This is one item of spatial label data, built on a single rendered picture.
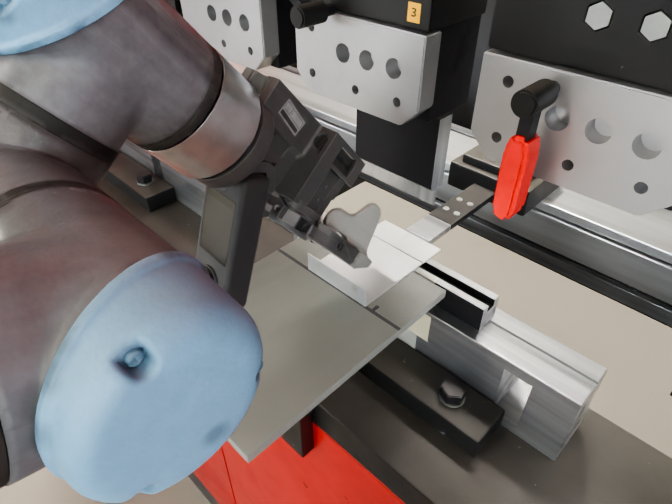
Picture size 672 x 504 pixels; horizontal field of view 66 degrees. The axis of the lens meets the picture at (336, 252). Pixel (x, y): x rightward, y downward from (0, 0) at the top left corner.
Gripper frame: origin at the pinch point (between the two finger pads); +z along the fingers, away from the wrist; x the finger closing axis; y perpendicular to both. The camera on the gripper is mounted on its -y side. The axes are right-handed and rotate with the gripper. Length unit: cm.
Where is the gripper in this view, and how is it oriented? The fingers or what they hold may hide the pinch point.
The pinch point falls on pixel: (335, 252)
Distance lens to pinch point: 51.4
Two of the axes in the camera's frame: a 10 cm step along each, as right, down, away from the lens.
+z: 4.5, 3.2, 8.3
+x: -7.1, -4.3, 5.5
